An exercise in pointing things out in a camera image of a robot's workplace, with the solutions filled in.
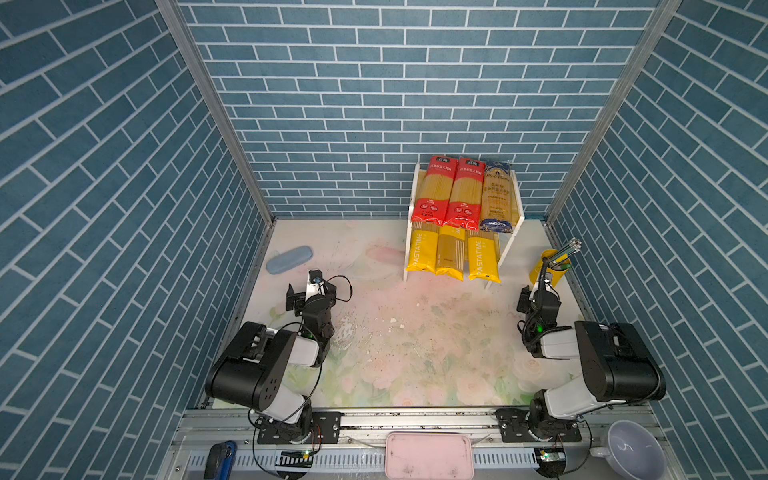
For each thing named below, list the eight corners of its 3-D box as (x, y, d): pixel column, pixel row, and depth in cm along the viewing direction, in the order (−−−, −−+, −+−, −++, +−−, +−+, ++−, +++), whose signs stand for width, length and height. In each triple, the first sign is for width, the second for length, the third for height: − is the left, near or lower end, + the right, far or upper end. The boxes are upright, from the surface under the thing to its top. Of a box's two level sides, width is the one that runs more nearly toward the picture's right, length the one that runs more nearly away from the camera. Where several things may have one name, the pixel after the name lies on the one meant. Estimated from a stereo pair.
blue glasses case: (270, 275, 106) (267, 271, 104) (266, 266, 109) (263, 261, 106) (314, 256, 112) (313, 251, 110) (309, 247, 114) (308, 243, 112)
